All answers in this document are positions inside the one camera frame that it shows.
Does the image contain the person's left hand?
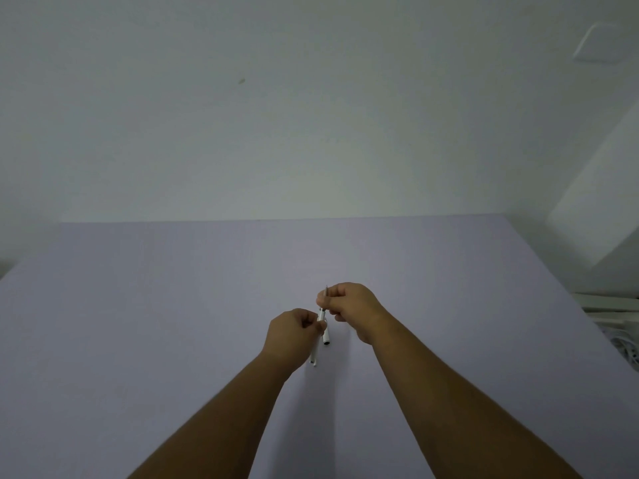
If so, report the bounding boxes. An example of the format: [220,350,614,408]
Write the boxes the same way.
[262,308,328,379]

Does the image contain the person's right hand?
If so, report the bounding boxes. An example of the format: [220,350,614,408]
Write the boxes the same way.
[317,282,395,346]

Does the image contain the white pen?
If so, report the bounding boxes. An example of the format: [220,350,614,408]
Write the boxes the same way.
[310,285,330,367]

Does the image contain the person's left forearm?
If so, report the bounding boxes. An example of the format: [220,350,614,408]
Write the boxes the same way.
[127,352,295,479]

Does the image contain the person's right forearm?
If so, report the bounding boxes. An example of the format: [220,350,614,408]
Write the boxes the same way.
[370,315,585,479]

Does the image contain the white cables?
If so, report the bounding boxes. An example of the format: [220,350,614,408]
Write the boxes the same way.
[601,321,639,372]

